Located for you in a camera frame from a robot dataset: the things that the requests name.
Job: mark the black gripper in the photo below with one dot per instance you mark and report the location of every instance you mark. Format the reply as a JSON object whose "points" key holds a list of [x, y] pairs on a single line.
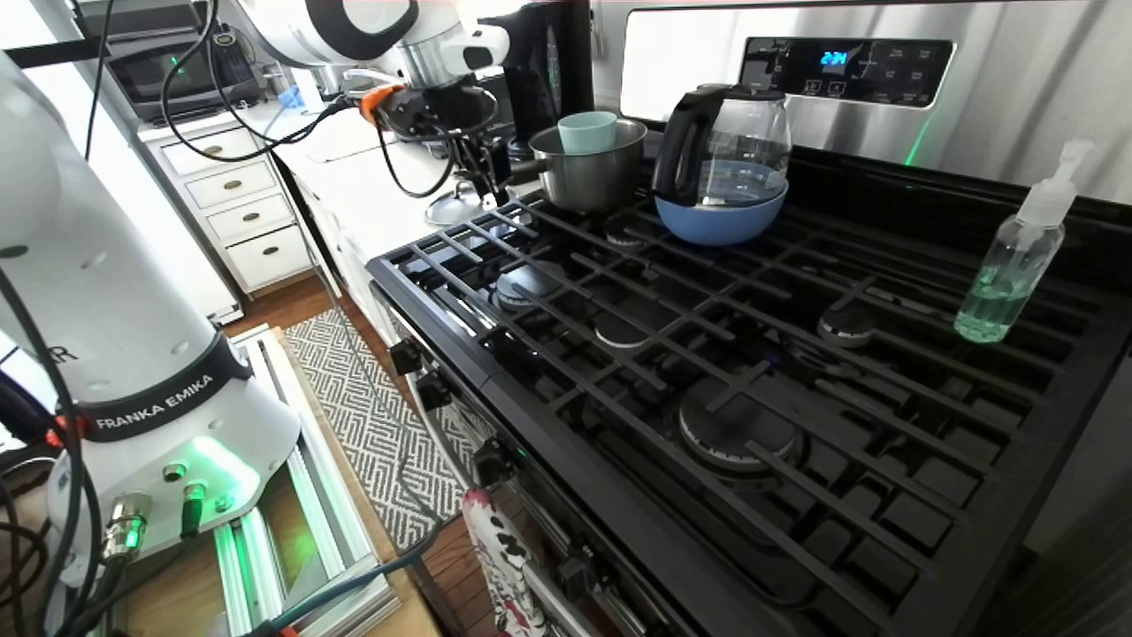
{"points": [[455, 106]]}

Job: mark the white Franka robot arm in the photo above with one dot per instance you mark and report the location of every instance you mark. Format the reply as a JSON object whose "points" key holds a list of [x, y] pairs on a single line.
{"points": [[130, 330]]}

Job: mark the stainless gas stove black grates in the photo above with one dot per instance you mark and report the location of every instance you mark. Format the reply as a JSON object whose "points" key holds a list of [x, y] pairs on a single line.
{"points": [[766, 391]]}

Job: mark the black drip coffee maker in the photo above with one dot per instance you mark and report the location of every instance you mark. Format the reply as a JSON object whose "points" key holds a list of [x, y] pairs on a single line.
{"points": [[546, 66]]}

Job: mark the blue bowl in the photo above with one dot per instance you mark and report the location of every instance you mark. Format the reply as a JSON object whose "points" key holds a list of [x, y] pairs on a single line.
{"points": [[720, 217]]}

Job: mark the white drawer cabinet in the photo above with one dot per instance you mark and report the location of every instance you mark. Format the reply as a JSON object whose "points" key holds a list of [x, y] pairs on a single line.
{"points": [[242, 198]]}

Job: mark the grey patterned floor rug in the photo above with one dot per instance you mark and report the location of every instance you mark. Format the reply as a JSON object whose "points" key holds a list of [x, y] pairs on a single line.
{"points": [[375, 424]]}

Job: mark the black countertop oven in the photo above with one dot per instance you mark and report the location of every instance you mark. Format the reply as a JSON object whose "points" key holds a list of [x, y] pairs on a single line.
{"points": [[179, 56]]}

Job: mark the patterned dish towel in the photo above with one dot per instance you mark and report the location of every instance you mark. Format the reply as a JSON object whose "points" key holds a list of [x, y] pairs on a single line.
{"points": [[507, 570]]}

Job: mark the green liquid soap bottle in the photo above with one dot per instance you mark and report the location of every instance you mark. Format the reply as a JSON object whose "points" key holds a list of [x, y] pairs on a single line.
{"points": [[1002, 285]]}

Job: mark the black and orange wrist camera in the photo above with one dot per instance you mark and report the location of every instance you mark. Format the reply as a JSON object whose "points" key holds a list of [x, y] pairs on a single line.
{"points": [[384, 105]]}

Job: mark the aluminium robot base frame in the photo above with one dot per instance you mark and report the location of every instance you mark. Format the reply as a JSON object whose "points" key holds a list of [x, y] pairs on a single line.
{"points": [[302, 542]]}

